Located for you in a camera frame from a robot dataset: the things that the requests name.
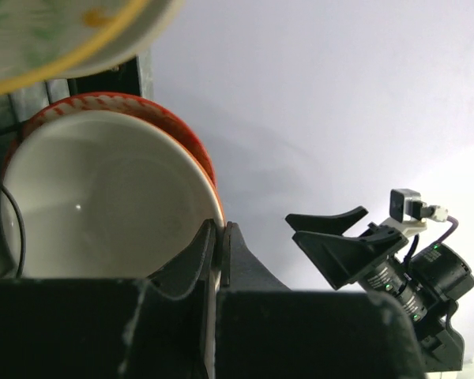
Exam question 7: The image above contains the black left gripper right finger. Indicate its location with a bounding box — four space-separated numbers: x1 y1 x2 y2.
220 222 289 291

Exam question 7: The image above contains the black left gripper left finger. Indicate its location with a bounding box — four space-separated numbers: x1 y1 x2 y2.
148 220 217 378

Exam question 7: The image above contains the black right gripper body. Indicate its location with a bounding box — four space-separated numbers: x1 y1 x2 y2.
335 226 407 297

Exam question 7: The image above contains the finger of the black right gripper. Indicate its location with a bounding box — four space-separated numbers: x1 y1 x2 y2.
292 231 379 290
285 206 368 233

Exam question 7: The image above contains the white pinkish bowl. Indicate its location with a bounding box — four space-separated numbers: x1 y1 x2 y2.
1 111 224 279

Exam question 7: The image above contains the red pattern blue zigzag bowl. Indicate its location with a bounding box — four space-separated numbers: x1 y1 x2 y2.
2 91 218 198

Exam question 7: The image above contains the cream floral seahorse bowl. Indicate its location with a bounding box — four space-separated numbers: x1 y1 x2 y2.
0 0 183 95

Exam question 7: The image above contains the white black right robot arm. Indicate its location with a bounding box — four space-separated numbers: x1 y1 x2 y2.
285 206 474 373

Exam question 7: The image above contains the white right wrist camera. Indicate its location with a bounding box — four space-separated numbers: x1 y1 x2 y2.
382 189 449 238

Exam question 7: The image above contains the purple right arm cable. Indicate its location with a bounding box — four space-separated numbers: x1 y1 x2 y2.
402 215 461 265

